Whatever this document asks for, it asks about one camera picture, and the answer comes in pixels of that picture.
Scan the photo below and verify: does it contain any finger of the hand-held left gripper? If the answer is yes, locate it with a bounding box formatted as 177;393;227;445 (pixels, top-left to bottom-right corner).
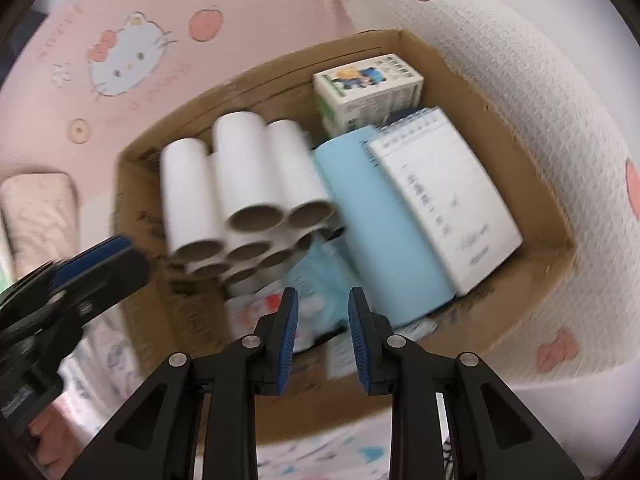
65;251;152;323
15;234;135;296

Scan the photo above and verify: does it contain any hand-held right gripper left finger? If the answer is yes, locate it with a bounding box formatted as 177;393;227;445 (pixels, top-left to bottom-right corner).
62;286;300;480

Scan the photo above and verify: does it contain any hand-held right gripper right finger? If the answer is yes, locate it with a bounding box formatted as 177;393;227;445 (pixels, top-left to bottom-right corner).
347;286;586;480

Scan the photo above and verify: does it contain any white pouch with red label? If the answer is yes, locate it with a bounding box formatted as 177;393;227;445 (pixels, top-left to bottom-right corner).
225;285;321;353

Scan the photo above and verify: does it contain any light blue wet wipes pack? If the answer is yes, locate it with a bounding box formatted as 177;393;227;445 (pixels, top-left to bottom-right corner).
287;240;361;336

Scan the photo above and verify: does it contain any pile of white paper tubes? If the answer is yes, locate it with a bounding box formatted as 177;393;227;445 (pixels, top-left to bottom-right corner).
159;110;346;291

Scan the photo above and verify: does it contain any brown cardboard box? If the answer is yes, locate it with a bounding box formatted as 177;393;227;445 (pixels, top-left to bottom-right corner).
114;29;576;446

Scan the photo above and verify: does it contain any pink printed pillow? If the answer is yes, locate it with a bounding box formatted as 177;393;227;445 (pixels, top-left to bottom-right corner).
0;172;81;281

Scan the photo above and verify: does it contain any light blue box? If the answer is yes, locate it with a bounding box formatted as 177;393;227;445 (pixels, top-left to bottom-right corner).
314;127;458;328

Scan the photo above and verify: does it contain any white printed box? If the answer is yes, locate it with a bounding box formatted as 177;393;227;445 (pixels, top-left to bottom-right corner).
367;106;524;297

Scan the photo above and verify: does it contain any white green cartoon print box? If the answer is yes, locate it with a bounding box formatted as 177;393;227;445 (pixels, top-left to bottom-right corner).
312;53;425;137

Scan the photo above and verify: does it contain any pink cat print mat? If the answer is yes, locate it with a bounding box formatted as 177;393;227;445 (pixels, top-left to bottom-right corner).
0;0;640;480

